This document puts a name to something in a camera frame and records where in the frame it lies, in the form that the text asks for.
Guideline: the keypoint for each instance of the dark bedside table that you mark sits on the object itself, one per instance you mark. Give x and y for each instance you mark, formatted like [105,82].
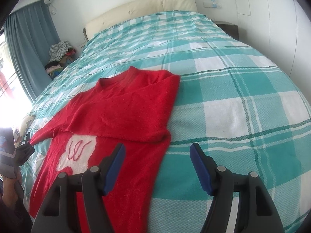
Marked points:
[229,28]

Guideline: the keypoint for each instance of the red knit sweater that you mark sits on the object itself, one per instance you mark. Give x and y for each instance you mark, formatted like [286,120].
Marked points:
[132,108]

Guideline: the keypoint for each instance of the white wardrobe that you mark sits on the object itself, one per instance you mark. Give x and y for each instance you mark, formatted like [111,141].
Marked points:
[280,30]

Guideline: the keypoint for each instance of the teal plaid bedspread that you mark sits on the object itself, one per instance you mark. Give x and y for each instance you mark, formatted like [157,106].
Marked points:
[240,107]

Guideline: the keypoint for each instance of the blue curtain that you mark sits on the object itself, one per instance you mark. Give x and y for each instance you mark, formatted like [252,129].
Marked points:
[29,33]

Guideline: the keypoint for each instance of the pile of clothes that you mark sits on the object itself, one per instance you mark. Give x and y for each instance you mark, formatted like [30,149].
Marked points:
[61,55]

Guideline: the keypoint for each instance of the wall socket panel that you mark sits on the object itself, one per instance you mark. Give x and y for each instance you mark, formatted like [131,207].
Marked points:
[213,4]

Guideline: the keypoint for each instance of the patterned cushion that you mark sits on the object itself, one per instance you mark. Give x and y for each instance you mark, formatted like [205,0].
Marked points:
[22,131]

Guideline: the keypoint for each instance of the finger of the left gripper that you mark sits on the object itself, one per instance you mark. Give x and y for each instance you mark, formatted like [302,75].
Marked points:
[24,152]

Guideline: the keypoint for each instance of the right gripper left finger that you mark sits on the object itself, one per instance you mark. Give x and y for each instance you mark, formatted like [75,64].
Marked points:
[76,199]

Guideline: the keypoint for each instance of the cream padded headboard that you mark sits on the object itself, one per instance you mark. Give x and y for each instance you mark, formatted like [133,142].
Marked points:
[133,10]

